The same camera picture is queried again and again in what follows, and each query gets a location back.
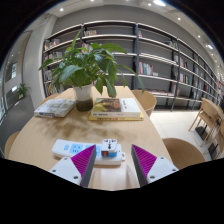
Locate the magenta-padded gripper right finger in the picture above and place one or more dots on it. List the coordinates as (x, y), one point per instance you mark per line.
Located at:
(161, 167)

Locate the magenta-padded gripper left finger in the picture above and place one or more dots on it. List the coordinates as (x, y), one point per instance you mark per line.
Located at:
(66, 170)

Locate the white and blue charger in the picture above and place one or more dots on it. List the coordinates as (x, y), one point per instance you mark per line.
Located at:
(109, 146)

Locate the grey covered magazine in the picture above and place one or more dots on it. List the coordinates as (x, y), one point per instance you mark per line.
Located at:
(55, 107)

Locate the yellow book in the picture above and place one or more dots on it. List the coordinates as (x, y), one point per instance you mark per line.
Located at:
(116, 118)

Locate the white book with painting cover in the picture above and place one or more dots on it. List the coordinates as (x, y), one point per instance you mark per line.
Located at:
(116, 106)

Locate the small green potted plant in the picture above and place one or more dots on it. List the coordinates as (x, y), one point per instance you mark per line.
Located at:
(23, 90)

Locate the green plant in white pot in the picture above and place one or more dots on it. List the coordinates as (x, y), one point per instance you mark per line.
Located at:
(83, 66)

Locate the grey shelf unit with books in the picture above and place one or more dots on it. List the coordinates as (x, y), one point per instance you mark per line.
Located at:
(156, 46)

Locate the round ceiling lights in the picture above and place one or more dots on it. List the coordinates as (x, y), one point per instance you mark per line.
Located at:
(159, 2)

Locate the light wooden frame chair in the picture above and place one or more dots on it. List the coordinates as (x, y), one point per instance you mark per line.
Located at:
(218, 136)
(204, 111)

